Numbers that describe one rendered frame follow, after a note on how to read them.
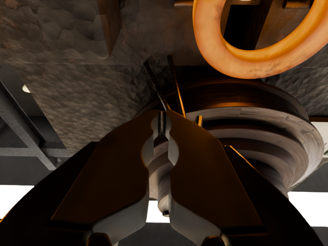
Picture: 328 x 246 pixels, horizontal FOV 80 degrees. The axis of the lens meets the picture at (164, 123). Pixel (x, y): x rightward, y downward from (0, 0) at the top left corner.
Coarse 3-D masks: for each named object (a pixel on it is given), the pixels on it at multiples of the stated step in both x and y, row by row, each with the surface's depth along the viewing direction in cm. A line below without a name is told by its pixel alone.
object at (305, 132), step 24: (192, 96) 37; (216, 96) 35; (240, 96) 35; (264, 96) 36; (192, 120) 35; (216, 120) 35; (240, 120) 34; (264, 120) 34; (288, 120) 34; (312, 144) 39; (312, 168) 47
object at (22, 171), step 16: (0, 128) 873; (48, 128) 896; (0, 160) 787; (16, 160) 788; (32, 160) 788; (64, 160) 789; (0, 176) 742; (16, 176) 742; (32, 176) 743; (320, 176) 748; (320, 192) 707; (160, 224) 636; (128, 240) 606; (144, 240) 606; (160, 240) 606; (176, 240) 607
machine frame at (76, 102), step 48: (0, 0) 30; (144, 0) 29; (0, 48) 36; (48, 48) 36; (144, 48) 35; (192, 48) 35; (240, 48) 41; (48, 96) 52; (96, 96) 51; (144, 96) 51; (288, 192) 95
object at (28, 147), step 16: (0, 96) 400; (0, 112) 408; (16, 112) 443; (16, 128) 447; (32, 128) 494; (0, 144) 522; (16, 144) 522; (32, 144) 495; (48, 144) 523; (48, 160) 552
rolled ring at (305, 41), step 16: (208, 0) 23; (224, 0) 22; (320, 0) 24; (208, 16) 24; (320, 16) 24; (208, 32) 25; (304, 32) 26; (320, 32) 25; (208, 48) 27; (224, 48) 27; (272, 48) 29; (288, 48) 27; (304, 48) 26; (320, 48) 26; (224, 64) 29; (240, 64) 29; (256, 64) 28; (272, 64) 28; (288, 64) 28
